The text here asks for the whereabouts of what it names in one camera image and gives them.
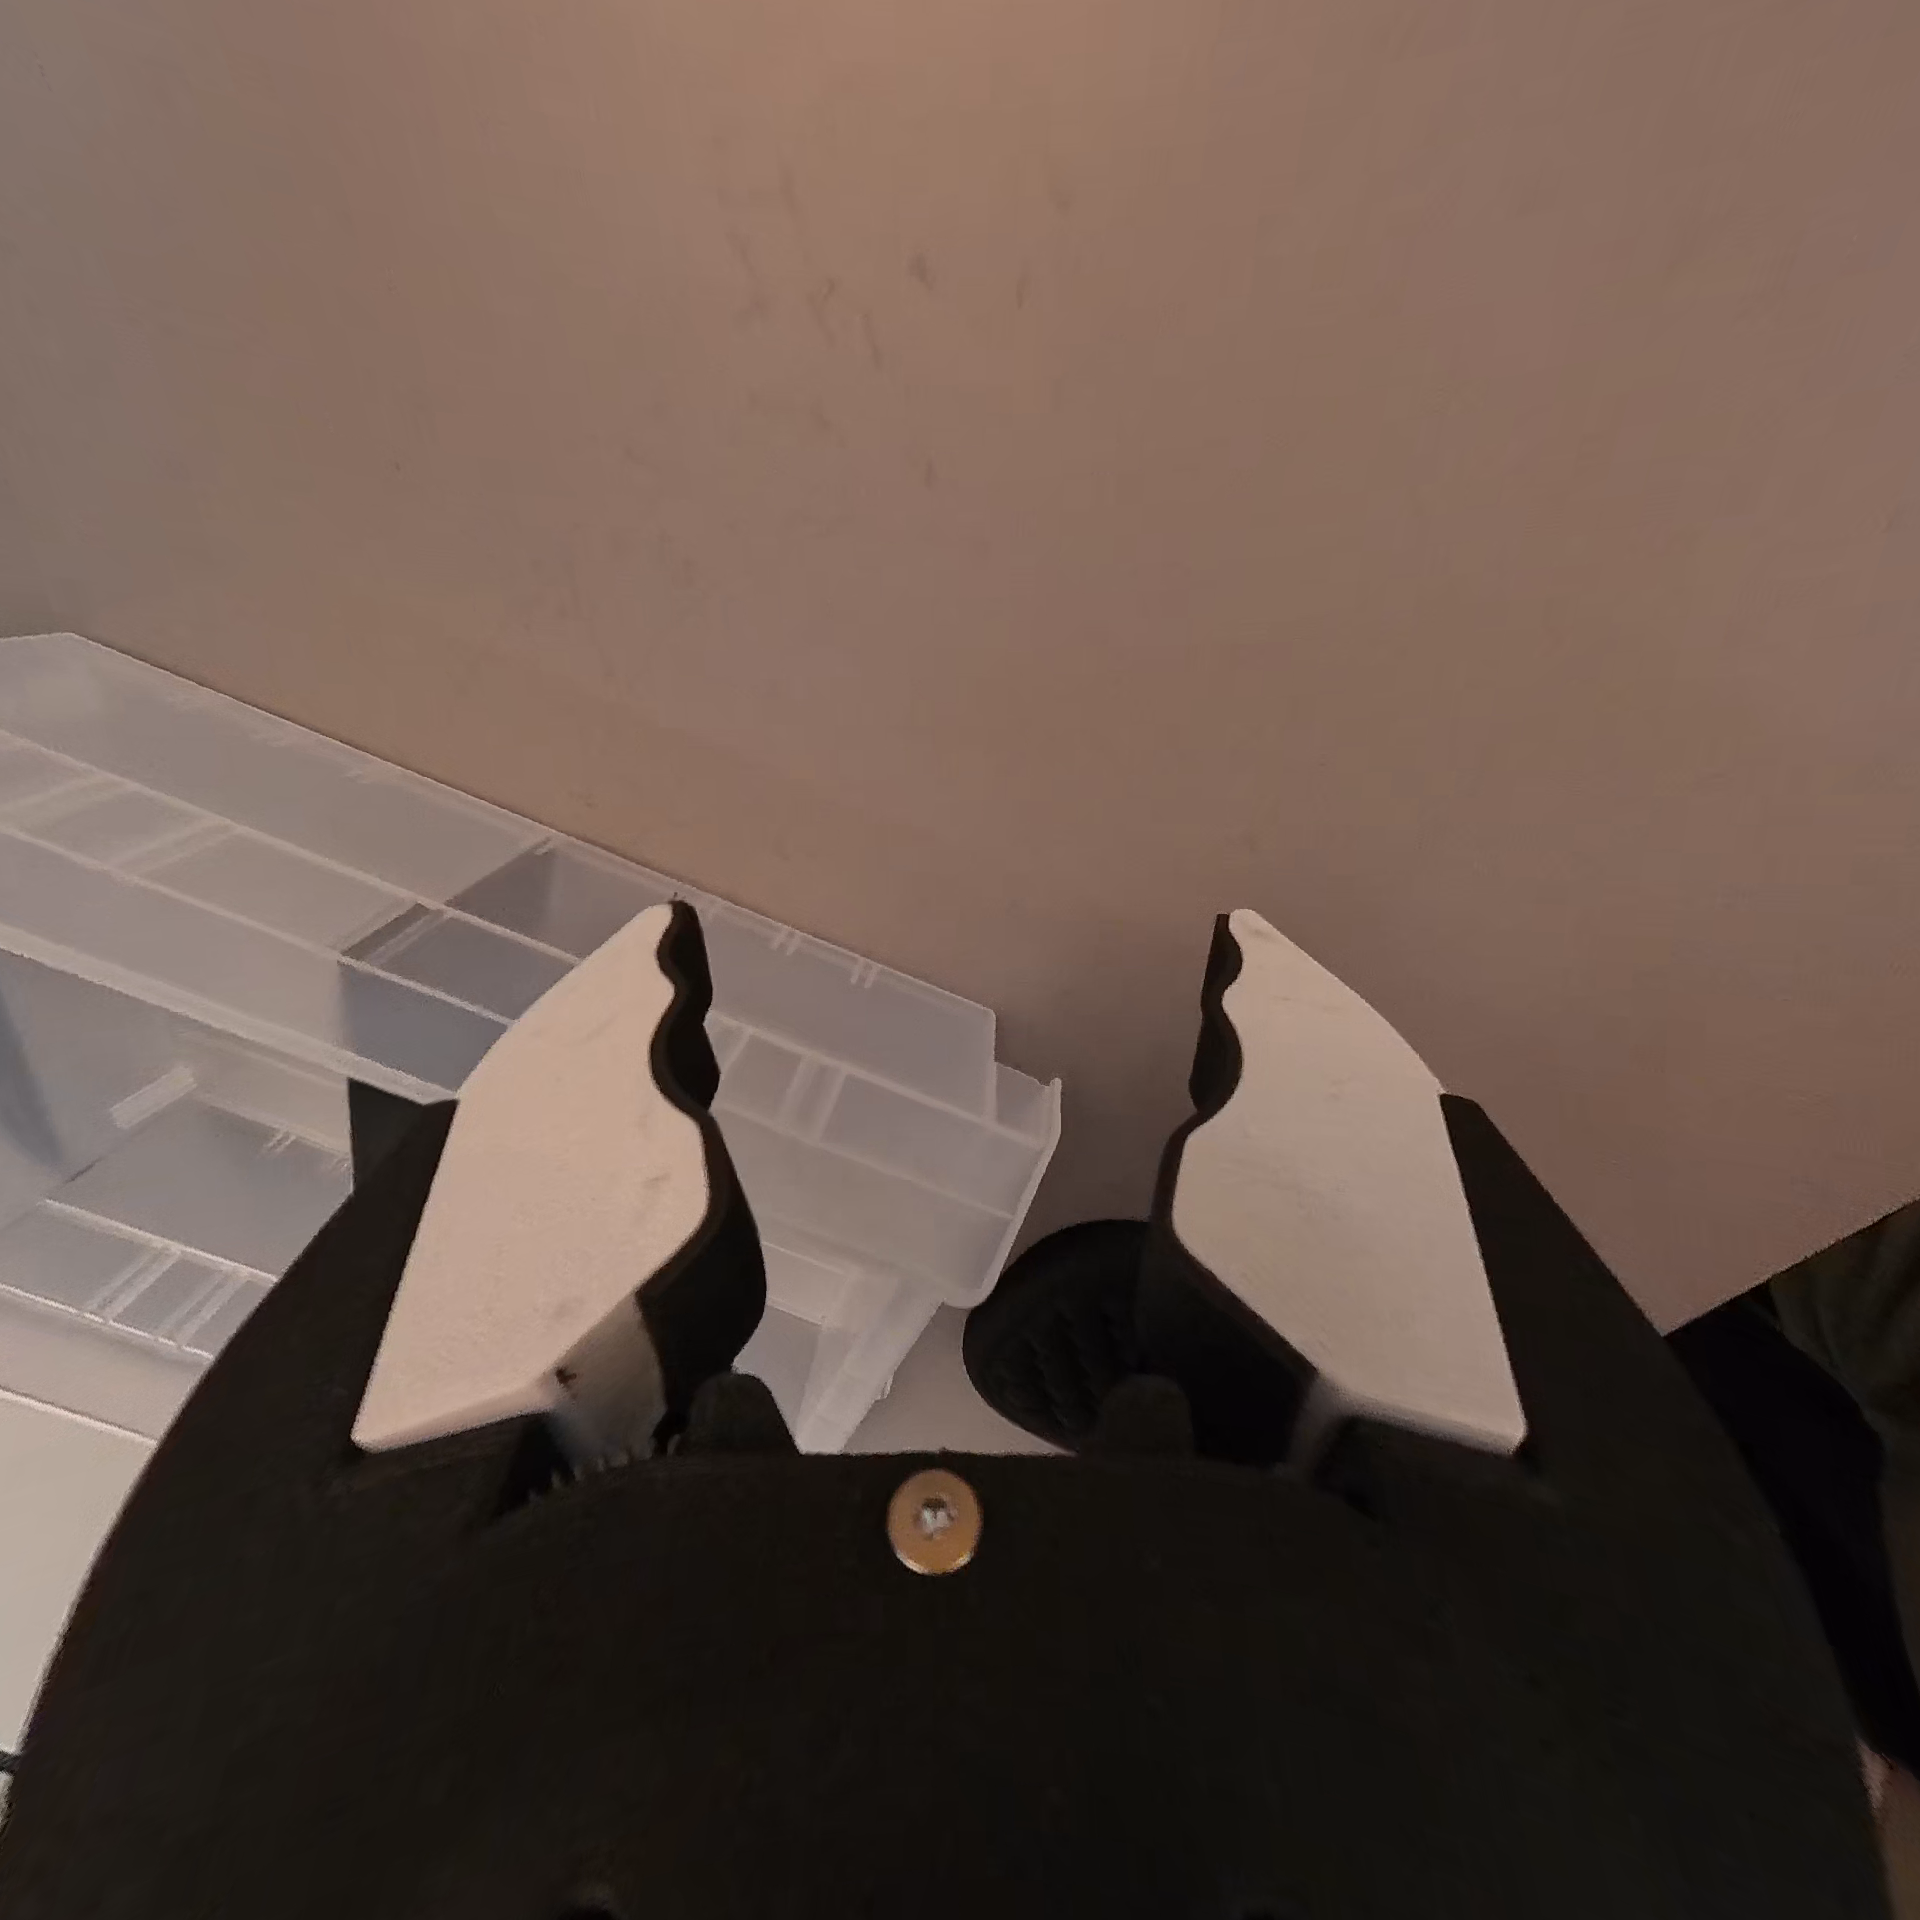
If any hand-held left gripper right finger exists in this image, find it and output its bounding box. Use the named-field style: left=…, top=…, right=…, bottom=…
left=1136, top=907, right=1532, bottom=1484

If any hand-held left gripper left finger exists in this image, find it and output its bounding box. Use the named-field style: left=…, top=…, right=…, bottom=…
left=352, top=896, right=770, bottom=1460

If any black textured rubber pad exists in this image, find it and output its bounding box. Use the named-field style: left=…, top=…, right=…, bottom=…
left=962, top=1221, right=1186, bottom=1453

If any clear plastic organizer box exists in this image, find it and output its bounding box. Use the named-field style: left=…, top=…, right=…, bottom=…
left=0, top=633, right=1065, bottom=1457

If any black zippered jacket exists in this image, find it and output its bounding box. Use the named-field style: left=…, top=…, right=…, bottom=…
left=1665, top=1289, right=1920, bottom=1777

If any olive green jacket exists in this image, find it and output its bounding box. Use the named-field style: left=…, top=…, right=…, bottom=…
left=1762, top=1199, right=1920, bottom=1353

